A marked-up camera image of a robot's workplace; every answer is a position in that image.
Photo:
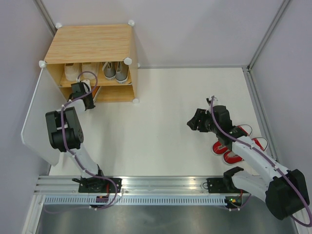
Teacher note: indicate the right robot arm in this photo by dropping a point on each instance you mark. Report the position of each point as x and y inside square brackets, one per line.
[283, 191]

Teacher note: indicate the translucent cabinet door panel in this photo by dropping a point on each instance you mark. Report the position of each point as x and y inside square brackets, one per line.
[34, 135]

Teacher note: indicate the red sneaker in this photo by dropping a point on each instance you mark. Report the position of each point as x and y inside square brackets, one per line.
[231, 158]
[219, 149]

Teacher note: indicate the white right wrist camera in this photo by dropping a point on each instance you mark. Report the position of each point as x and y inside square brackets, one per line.
[212, 101]

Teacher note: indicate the grey sneaker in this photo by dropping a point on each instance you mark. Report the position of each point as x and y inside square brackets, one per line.
[109, 70]
[122, 72]

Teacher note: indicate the wooden shoe cabinet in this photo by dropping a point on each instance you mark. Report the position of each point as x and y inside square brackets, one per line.
[95, 43]

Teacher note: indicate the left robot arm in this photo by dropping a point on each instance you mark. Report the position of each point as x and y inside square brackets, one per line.
[66, 135]

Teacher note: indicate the orange sneaker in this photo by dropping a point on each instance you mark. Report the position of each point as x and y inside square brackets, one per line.
[96, 92]

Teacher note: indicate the beige canvas shoe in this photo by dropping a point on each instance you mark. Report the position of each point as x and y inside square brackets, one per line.
[72, 71]
[90, 70]

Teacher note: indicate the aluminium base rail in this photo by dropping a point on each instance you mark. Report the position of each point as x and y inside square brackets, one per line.
[140, 185]

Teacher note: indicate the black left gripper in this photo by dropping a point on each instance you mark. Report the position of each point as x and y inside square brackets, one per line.
[91, 105]

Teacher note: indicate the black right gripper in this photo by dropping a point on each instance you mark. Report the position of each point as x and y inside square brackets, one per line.
[199, 113]

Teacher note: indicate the white slotted cable duct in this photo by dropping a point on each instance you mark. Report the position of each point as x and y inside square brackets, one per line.
[136, 200]

